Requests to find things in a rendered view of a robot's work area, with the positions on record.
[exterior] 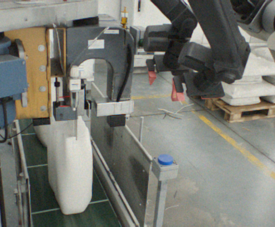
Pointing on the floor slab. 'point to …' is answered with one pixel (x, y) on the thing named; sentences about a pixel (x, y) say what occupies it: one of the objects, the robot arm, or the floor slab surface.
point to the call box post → (160, 202)
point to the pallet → (272, 112)
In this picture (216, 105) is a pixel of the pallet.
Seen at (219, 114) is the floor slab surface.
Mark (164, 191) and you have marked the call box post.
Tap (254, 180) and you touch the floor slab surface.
